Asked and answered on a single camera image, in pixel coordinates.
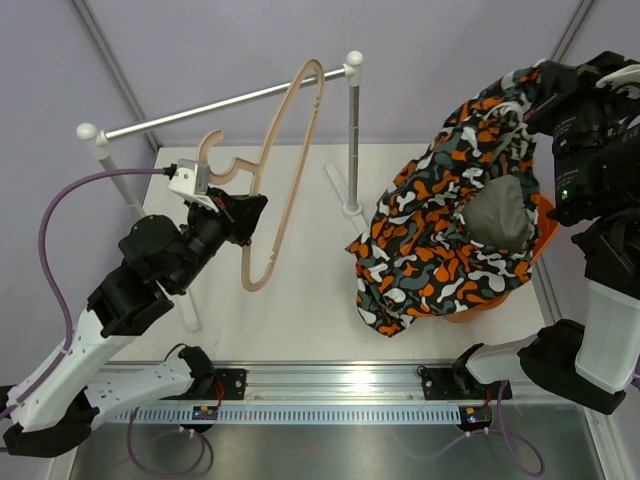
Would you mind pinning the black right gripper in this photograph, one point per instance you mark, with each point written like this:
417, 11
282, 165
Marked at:
561, 88

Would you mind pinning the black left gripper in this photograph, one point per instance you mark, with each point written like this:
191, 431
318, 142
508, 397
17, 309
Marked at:
242, 213

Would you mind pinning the beige wooden hanger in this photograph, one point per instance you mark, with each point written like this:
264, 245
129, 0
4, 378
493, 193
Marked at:
264, 174

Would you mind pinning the orange camouflage shorts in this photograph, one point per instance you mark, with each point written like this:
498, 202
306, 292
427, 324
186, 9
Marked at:
418, 257

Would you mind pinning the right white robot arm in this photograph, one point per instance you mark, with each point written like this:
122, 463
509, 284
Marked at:
590, 112

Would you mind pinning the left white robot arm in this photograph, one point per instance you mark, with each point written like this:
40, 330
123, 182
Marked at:
160, 260

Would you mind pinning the right rack foot base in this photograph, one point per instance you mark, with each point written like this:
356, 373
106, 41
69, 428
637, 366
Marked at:
345, 190

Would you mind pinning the orange plastic basket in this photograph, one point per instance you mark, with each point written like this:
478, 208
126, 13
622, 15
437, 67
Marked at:
548, 229

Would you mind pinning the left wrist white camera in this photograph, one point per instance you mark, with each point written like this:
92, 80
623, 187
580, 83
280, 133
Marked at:
190, 183

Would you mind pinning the wrist white camera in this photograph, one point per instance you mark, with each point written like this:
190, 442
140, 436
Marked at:
190, 183
624, 76

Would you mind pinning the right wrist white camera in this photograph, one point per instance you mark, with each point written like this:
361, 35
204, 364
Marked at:
624, 76

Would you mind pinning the right rack post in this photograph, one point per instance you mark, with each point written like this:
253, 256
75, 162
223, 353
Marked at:
353, 147

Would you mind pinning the rack post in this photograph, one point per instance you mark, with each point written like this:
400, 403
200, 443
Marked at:
122, 186
353, 147

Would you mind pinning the left rack post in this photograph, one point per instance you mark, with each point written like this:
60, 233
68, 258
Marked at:
122, 186

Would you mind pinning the silver clothes rack rail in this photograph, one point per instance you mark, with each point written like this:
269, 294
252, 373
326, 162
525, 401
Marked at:
99, 141

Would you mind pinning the aluminium slotted rail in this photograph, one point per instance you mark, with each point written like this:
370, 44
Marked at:
237, 414

